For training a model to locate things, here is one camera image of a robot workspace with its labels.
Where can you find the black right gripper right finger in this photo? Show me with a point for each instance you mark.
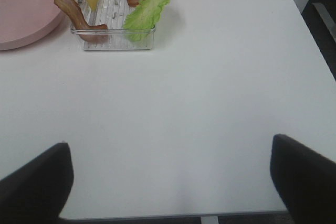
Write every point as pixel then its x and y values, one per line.
pixel 304 180

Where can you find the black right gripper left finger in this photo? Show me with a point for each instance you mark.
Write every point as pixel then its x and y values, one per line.
pixel 37 192

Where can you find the green lettuce leaf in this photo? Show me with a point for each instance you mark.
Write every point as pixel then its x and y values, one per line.
pixel 146 15

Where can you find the pink round plate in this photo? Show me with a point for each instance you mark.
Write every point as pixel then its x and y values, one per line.
pixel 26 21

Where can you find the clear right plastic tray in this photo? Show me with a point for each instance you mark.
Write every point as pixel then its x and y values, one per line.
pixel 112 13

